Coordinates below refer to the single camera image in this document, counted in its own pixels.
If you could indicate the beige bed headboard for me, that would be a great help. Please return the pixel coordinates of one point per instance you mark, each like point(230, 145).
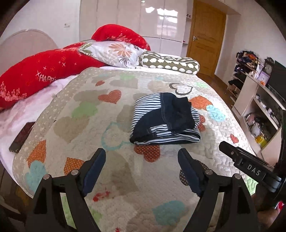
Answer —
point(29, 42)

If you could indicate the person's right hand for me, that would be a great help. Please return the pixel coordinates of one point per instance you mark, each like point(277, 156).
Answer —
point(269, 215)

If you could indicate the purple box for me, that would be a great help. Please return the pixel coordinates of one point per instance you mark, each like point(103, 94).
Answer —
point(263, 76)

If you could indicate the dark phone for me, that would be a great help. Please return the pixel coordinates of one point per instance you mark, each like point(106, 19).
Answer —
point(21, 138)

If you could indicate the yellow bottle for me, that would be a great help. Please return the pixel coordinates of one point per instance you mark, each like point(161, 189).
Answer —
point(261, 141)

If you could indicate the heart patterned quilt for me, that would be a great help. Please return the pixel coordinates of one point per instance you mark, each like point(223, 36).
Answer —
point(89, 125)

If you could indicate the white glossy wardrobe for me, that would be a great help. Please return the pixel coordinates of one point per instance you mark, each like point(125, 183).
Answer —
point(138, 17)

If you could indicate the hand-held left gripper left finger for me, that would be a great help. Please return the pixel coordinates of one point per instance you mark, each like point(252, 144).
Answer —
point(96, 168)

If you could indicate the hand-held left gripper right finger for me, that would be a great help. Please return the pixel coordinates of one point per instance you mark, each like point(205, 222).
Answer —
point(190, 174)

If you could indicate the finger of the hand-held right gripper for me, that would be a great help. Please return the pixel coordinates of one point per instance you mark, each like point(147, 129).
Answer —
point(241, 159)

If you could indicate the ornate table clock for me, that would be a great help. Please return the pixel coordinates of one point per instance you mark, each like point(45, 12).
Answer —
point(268, 65)

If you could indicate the striped navy pants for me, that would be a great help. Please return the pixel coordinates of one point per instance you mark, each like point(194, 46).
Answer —
point(169, 116)

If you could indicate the beige shelf unit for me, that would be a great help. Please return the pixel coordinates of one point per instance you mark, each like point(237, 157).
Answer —
point(245, 93)

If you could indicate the black television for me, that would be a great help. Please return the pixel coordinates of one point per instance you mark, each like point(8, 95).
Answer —
point(277, 75)

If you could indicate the white bed sheet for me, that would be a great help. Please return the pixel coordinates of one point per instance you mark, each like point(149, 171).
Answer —
point(20, 113)

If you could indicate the white floral pillow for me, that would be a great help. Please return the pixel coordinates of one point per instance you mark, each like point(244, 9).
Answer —
point(111, 52)

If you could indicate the olive patterned bolster pillow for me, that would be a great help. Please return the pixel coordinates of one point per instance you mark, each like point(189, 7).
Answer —
point(169, 62)

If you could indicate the wooden door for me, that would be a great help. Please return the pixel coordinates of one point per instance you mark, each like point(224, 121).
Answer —
point(206, 33)

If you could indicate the shelf clutter pile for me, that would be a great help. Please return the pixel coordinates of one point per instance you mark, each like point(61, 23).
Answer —
point(255, 125)

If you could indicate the long red printed pillow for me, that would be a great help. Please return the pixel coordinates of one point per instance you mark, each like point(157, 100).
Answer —
point(40, 75)

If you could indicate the pile of clothes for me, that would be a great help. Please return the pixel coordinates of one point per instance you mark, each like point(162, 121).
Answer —
point(247, 60)

